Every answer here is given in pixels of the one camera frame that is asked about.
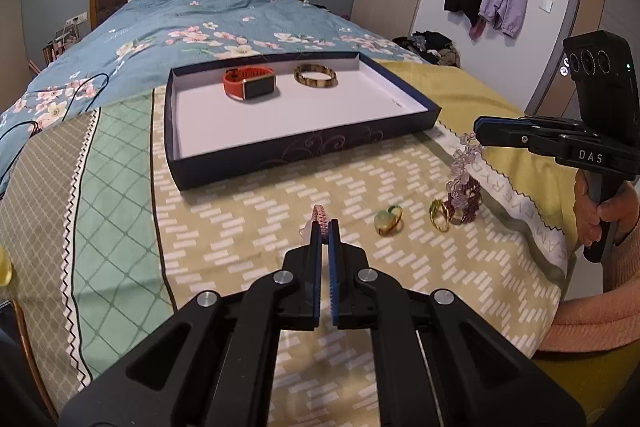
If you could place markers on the dark blue tray box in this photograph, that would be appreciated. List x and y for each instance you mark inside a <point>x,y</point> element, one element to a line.
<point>300,117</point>

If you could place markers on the yellow translucent object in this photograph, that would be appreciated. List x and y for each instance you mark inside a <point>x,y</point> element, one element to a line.
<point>5,269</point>

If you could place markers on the orange smartwatch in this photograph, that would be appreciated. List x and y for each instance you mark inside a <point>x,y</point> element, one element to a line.
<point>250,86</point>

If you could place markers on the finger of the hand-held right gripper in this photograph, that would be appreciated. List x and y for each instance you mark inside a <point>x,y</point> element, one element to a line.
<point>502,132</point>

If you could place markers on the pile of dark clothes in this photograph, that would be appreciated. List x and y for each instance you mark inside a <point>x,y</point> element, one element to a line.
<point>430,44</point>

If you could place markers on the wooden furniture edge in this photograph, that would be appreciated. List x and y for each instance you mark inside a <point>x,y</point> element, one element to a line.
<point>25,347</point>

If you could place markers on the person's right forearm pink sleeve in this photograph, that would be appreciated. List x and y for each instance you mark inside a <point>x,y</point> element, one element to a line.
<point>600,317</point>

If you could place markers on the green beige patchwork mat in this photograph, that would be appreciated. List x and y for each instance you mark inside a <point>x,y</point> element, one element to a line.
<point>240,227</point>

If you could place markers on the bedside clutter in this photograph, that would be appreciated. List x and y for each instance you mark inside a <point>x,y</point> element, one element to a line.
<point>60,42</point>

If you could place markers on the white wall outlet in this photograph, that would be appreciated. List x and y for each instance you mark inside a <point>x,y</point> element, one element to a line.
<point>75,18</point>

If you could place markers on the blue floral duvet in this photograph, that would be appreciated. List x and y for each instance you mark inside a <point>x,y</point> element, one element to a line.
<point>175,22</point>

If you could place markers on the olive yellow blanket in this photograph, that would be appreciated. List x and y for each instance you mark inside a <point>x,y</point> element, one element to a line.
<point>475,92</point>

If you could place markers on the tortoiseshell bangle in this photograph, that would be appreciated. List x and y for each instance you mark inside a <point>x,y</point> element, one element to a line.
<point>302,79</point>

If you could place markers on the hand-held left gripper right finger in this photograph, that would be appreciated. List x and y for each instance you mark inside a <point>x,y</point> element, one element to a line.
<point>332,277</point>

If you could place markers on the person's right hand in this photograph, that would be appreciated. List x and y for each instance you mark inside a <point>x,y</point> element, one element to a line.
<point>620,212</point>

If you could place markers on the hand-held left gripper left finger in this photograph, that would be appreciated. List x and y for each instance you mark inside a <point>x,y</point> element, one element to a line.
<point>318,272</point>

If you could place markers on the white light switch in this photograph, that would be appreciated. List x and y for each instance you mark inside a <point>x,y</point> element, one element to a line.
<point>546,5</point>

